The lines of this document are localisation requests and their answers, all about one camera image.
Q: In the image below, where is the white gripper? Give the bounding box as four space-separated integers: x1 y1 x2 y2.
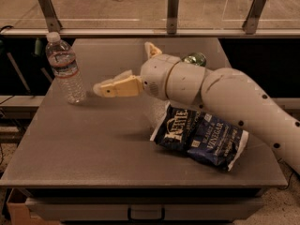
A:
93 42 181 100

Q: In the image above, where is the clear plastic water bottle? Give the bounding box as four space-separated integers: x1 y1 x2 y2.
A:
45 32 86 104

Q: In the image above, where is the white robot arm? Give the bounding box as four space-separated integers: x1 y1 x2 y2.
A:
93 42 300 173

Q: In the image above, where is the green soda can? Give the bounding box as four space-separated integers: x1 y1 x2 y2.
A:
182 52 206 67

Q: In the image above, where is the blue Kettle chips bag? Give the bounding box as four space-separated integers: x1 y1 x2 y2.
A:
150 103 249 171

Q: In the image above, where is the grey table drawer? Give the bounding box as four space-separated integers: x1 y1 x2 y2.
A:
25 197 263 222

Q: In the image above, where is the cardboard box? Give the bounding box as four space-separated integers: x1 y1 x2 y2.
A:
7 189 61 225

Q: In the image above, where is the middle metal rail bracket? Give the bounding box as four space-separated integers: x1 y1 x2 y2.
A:
166 0 179 35

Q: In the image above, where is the metal rail bracket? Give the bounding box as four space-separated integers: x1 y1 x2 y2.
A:
166 0 179 35
38 0 62 32
242 0 267 35

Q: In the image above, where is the left metal rail bracket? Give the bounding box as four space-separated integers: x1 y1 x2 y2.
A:
38 0 62 32

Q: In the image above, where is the metal guard rail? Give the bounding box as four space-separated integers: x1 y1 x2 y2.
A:
0 27 300 38

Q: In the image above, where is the right metal rail bracket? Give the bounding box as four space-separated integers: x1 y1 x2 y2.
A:
242 0 267 35

